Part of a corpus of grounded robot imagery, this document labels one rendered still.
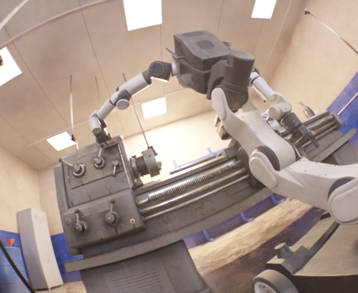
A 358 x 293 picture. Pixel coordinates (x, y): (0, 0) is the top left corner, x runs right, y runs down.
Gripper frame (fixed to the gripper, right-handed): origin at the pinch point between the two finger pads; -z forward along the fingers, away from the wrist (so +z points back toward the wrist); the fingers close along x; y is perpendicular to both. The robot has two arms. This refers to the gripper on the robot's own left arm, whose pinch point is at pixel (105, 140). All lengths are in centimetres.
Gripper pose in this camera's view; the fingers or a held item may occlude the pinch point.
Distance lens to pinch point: 144.0
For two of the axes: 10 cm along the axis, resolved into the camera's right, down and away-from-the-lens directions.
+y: -3.8, -8.2, 4.2
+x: 9.3, -3.3, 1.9
